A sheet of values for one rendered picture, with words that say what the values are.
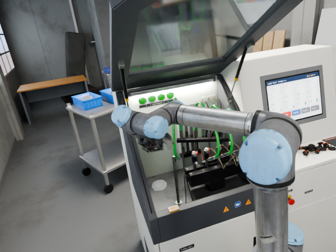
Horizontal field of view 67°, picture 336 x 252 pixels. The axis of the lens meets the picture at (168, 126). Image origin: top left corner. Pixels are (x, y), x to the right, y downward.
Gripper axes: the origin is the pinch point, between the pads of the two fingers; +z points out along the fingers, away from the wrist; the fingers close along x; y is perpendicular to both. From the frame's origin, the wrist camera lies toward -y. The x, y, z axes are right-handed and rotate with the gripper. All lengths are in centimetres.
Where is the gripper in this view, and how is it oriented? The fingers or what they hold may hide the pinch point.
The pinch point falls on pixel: (165, 142)
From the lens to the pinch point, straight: 116.0
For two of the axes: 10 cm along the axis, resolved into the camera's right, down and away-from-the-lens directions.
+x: 9.0, -2.0, -4.0
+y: 0.0, 9.0, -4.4
